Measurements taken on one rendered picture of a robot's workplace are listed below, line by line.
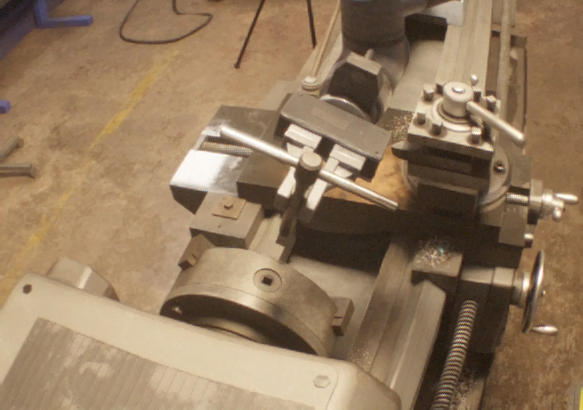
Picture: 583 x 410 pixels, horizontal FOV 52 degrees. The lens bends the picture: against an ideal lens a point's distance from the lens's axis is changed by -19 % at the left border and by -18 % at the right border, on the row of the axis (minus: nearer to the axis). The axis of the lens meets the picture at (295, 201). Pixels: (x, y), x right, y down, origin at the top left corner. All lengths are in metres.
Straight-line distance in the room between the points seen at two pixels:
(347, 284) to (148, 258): 1.27
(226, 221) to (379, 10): 0.71
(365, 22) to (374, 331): 0.62
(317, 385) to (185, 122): 2.66
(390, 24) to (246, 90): 2.49
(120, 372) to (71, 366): 0.06
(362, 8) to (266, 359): 0.47
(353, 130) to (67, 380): 0.46
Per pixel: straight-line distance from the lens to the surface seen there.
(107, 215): 2.89
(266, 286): 0.91
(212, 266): 0.93
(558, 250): 2.64
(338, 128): 0.84
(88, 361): 0.72
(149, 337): 0.72
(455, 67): 1.99
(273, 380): 0.66
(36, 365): 0.74
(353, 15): 0.91
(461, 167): 1.25
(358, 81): 0.85
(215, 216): 1.48
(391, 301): 1.35
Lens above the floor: 1.90
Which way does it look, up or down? 44 degrees down
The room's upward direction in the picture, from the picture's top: 7 degrees counter-clockwise
